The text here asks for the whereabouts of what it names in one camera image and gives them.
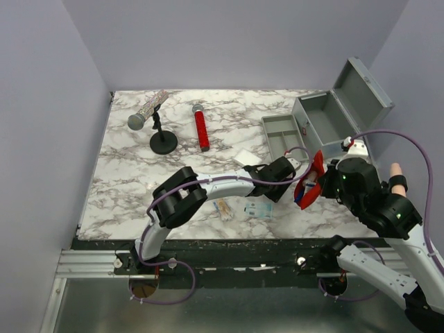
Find red first aid pouch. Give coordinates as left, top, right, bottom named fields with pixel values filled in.
left=293, top=151, right=325, bottom=210

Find white gauze pack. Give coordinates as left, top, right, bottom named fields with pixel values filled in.
left=232, top=149, right=262, bottom=167

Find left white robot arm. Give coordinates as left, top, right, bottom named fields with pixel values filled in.
left=130, top=156, right=300, bottom=274

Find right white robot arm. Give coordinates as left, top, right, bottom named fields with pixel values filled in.
left=317, top=157, right=443, bottom=332

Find grey plastic tray insert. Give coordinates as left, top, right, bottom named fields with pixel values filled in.
left=262, top=114, right=305, bottom=160

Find blue white bandage packets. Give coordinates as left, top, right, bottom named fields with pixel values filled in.
left=244, top=203, right=273, bottom=219

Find grey metal case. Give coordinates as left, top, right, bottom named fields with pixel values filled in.
left=292, top=57, right=395, bottom=158

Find cotton swab pack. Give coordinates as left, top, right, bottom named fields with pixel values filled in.
left=213, top=198, right=234, bottom=221

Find red glitter microphone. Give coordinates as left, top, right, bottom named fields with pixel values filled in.
left=192, top=104, right=210, bottom=152

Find silver glitter microphone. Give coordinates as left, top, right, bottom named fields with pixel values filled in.
left=127, top=90, right=169, bottom=131

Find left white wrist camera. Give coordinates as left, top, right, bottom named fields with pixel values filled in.
left=287, top=157, right=302, bottom=171

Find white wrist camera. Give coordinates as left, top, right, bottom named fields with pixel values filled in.
left=341, top=137, right=369, bottom=160
left=287, top=157, right=302, bottom=171

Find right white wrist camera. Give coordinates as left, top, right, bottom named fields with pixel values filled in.
left=341, top=137, right=369, bottom=160

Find black mounting rail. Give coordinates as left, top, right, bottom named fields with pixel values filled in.
left=71, top=239, right=340, bottom=289

